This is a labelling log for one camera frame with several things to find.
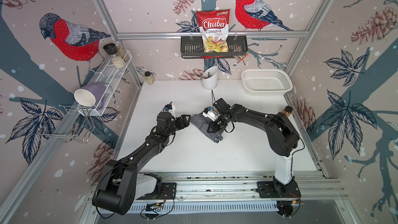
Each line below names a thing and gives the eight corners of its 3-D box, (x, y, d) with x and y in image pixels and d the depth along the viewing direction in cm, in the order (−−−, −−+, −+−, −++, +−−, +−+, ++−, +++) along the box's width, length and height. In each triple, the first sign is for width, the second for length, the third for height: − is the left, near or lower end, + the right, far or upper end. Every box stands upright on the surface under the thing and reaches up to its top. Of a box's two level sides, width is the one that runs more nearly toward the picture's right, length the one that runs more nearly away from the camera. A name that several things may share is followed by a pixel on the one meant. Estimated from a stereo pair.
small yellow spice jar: (147, 84, 124) (143, 76, 116) (148, 79, 127) (145, 71, 120) (152, 84, 124) (149, 76, 116) (154, 79, 127) (151, 71, 120)
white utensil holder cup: (202, 89, 118) (202, 78, 108) (202, 77, 127) (202, 65, 117) (217, 89, 118) (218, 78, 108) (216, 77, 127) (217, 65, 117)
